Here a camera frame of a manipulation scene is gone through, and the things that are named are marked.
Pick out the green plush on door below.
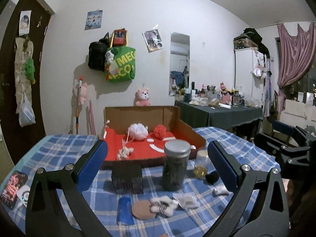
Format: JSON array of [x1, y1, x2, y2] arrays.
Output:
[[25, 58, 35, 84]]

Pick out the round tan powder puff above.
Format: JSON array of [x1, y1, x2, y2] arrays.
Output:
[[131, 200, 156, 220]]

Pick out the pink pig plush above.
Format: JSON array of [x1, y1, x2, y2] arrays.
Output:
[[73, 82, 88, 105]]

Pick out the small white fabric piece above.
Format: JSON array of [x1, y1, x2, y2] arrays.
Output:
[[213, 185, 230, 196]]

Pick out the small glass jar gold contents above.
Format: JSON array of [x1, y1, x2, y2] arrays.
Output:
[[193, 150, 210, 179]]

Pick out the pink curtain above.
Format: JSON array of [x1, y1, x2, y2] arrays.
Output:
[[277, 23, 315, 113]]

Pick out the red mesh bath pouf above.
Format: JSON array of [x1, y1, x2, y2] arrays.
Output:
[[151, 125, 173, 140]]

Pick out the green tote bag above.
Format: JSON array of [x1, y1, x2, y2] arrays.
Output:
[[105, 34, 135, 83]]

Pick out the blue plaid tablecloth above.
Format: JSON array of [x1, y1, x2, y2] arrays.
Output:
[[4, 127, 282, 237]]

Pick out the black floral tin box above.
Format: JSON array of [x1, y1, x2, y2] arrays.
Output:
[[111, 164, 144, 194]]

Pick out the dark brown door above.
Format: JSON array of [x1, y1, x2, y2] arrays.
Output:
[[1, 0, 51, 164]]

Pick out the pink plush on wall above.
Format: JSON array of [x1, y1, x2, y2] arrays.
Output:
[[135, 84, 151, 106]]

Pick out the large glass jar dark contents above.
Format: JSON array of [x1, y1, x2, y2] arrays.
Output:
[[162, 139, 191, 191]]

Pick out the cardboard box red lining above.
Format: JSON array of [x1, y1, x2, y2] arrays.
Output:
[[102, 106, 206, 169]]

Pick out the picture phone on table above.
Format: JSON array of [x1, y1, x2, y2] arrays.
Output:
[[1, 171, 28, 209]]

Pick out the white mesh bath pouf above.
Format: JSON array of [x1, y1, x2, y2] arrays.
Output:
[[127, 123, 148, 141]]

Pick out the photo collage on wall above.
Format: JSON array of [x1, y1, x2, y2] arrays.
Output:
[[142, 25, 163, 53]]

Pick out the white sachet packet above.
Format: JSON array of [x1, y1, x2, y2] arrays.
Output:
[[172, 193, 199, 210]]

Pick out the white refrigerator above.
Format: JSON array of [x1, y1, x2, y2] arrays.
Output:
[[234, 48, 269, 107]]

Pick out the blue wall poster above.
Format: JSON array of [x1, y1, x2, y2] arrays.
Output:
[[85, 10, 103, 30]]

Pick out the white plastic bag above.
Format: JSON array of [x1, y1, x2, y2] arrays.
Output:
[[19, 92, 35, 127]]

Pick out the orange mop handle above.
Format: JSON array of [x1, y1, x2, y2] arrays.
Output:
[[75, 76, 83, 135]]

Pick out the black fluffy pompom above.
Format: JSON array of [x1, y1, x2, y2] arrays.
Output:
[[205, 171, 220, 185]]

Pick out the wall mirror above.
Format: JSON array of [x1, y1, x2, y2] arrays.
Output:
[[169, 32, 190, 96]]

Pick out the black bag on wall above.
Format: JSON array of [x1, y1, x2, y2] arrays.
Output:
[[88, 33, 110, 72]]

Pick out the dark green side table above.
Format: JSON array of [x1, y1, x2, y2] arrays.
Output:
[[175, 101, 262, 130]]

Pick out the red framed picture in bag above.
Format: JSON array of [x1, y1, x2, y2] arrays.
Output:
[[112, 28, 127, 47]]

